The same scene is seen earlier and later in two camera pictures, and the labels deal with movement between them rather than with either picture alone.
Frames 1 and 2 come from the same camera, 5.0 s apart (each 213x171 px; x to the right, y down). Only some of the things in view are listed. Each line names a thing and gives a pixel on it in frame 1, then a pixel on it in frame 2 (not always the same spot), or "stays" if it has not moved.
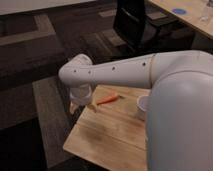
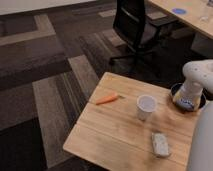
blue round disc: (179, 11) stays
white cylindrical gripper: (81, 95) -> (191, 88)
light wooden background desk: (197, 13) stays
